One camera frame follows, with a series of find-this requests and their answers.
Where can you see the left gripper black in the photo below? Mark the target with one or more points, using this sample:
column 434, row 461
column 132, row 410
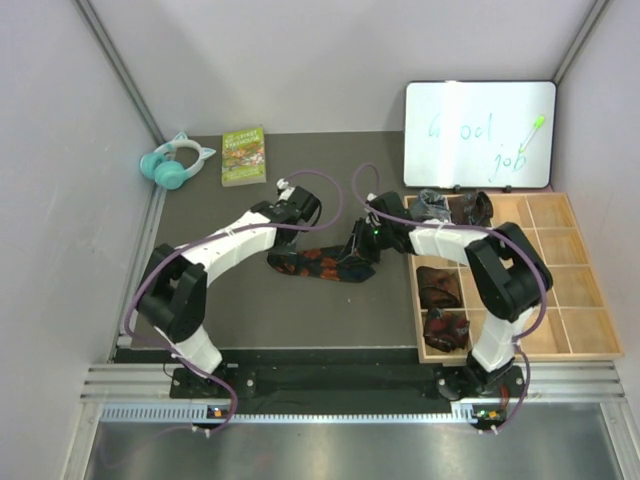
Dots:
column 284, row 249

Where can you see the white slotted cable duct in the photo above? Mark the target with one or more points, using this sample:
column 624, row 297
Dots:
column 200, row 413

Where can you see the green marker pen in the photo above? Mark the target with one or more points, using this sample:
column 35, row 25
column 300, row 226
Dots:
column 534, row 129

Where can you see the white dry-erase board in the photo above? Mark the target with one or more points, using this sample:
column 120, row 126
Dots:
column 467, row 134

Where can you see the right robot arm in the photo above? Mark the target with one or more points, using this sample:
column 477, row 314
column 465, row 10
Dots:
column 510, row 277

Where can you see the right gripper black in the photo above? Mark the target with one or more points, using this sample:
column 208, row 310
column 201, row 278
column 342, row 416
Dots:
column 357, row 248

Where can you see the green paperback book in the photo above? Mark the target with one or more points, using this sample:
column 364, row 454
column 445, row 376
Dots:
column 243, row 159

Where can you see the wooden compartment tray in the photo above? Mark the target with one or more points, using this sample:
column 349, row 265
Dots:
column 577, row 325

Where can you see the dark orange floral tie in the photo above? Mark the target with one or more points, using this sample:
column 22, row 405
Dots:
column 326, row 263

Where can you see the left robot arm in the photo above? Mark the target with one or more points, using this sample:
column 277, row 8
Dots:
column 176, row 280

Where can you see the brown red rolled tie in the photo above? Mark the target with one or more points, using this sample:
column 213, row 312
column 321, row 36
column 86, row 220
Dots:
column 475, row 209

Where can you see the grey rolled tie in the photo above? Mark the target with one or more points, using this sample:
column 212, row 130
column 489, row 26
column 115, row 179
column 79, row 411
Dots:
column 430, row 205

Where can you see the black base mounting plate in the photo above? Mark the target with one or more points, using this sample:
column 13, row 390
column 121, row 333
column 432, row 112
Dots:
column 343, row 402

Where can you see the teal cat-ear headphones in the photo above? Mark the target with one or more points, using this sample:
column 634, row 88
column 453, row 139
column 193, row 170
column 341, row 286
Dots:
column 168, row 173

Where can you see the dark brown rolled tie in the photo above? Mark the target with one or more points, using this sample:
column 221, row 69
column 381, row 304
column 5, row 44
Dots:
column 438, row 288

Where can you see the red patterned rolled tie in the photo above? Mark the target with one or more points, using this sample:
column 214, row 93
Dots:
column 445, row 330

